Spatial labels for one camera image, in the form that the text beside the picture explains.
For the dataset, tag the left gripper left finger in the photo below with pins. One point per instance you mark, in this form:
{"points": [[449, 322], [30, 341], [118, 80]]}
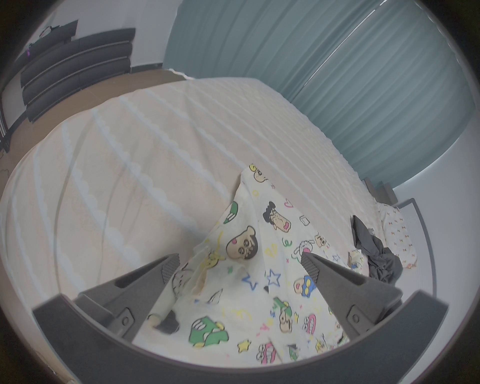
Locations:
{"points": [[127, 296]]}

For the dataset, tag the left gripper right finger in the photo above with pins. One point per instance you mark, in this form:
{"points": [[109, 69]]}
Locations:
{"points": [[356, 300]]}

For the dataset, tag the white printed garment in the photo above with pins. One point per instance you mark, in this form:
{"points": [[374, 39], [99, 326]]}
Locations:
{"points": [[262, 292]]}

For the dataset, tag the bed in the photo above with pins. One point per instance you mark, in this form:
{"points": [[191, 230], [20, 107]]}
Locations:
{"points": [[150, 150]]}

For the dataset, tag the black garment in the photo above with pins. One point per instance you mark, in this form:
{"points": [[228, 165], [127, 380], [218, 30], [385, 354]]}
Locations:
{"points": [[378, 262]]}

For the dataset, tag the white printed pillow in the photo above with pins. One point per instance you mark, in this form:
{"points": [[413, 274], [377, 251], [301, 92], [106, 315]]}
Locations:
{"points": [[397, 232]]}

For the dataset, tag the grey bedside table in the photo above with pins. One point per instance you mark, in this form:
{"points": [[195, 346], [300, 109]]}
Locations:
{"points": [[382, 193]]}

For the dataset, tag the blue-green curtain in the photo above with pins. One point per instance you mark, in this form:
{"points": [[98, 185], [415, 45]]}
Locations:
{"points": [[393, 93], [243, 41]]}

